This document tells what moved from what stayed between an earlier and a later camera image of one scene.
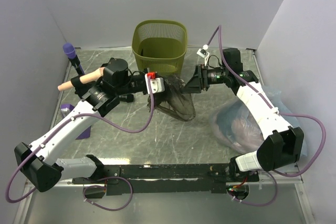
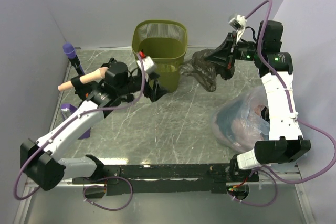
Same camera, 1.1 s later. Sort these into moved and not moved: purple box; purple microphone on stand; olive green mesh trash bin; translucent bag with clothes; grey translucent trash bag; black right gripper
Moved: grey translucent trash bag; black right gripper
Not moved: translucent bag with clothes; purple microphone on stand; olive green mesh trash bin; purple box
